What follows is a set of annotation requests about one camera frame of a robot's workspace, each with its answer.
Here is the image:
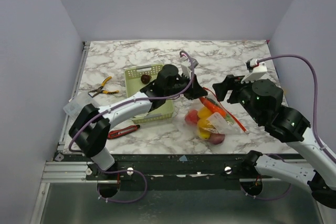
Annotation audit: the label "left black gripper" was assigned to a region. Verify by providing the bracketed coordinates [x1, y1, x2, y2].
[165, 72, 208, 101]

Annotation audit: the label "yellow bell pepper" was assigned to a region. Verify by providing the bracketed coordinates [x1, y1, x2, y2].
[197, 106, 213, 119]

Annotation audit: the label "orange toy carrot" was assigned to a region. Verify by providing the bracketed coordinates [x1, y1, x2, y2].
[199, 97, 226, 118]

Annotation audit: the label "red toy apple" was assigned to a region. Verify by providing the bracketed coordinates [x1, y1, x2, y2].
[184, 109, 199, 126]

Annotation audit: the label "clear zip bag orange zipper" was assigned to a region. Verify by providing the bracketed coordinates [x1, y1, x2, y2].
[187, 96, 249, 143]

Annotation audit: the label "yellow toy squash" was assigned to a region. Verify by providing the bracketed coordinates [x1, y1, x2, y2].
[197, 118, 214, 140]

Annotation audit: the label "purple toy onion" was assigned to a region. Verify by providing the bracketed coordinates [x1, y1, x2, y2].
[208, 133, 225, 145]

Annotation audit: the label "green plastic basket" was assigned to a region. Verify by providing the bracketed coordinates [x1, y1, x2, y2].
[123, 63, 176, 124]

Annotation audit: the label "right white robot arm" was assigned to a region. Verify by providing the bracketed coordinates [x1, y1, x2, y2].
[213, 74, 335, 209]

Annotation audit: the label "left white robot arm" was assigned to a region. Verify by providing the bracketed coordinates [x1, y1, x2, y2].
[69, 65, 207, 179]

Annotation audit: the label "red black utility knife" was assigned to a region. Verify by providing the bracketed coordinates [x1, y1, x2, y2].
[107, 124, 140, 140]

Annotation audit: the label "clear plastic screw box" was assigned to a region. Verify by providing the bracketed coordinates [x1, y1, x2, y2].
[63, 92, 100, 118]

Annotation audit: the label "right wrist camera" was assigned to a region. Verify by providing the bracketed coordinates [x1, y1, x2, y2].
[241, 58, 267, 84]

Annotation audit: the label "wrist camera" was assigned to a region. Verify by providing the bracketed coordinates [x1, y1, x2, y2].
[181, 57, 198, 78]
[241, 58, 267, 84]

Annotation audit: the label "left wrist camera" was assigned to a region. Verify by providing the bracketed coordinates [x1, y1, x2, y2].
[181, 57, 198, 78]

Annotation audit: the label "yellow handled pliers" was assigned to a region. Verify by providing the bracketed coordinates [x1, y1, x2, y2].
[88, 76, 119, 98]

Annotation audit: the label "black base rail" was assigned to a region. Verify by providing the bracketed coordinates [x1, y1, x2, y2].
[86, 152, 287, 190]

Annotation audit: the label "aluminium frame profile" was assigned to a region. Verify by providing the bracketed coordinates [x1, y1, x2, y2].
[41, 41, 91, 184]

